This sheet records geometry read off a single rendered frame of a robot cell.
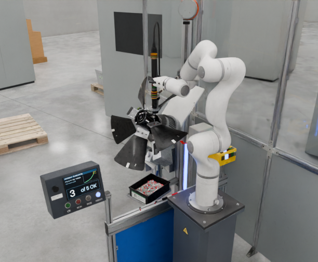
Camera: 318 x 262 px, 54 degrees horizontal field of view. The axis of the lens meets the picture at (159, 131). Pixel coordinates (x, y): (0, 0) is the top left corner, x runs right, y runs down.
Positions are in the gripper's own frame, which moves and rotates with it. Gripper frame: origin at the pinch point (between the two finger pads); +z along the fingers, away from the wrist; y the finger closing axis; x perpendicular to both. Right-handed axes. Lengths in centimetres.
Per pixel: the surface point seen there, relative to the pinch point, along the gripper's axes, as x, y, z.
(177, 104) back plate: -28.6, 31.4, 16.1
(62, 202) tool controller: -37, -78, -43
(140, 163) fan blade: -55, -15, -6
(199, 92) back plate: -17.2, 40.9, 2.7
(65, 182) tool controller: -28, -75, -41
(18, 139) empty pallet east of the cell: -138, -50, 263
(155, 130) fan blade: -32.5, -4.6, -7.9
